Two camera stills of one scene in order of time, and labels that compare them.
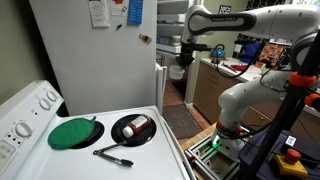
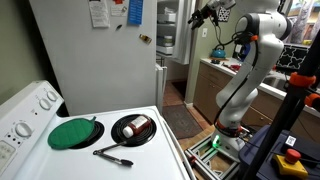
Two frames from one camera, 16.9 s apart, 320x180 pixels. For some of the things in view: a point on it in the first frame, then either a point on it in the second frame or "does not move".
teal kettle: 218,51 does not move
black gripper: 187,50 -> 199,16
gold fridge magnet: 145,38 does not move
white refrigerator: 101,68 does not move
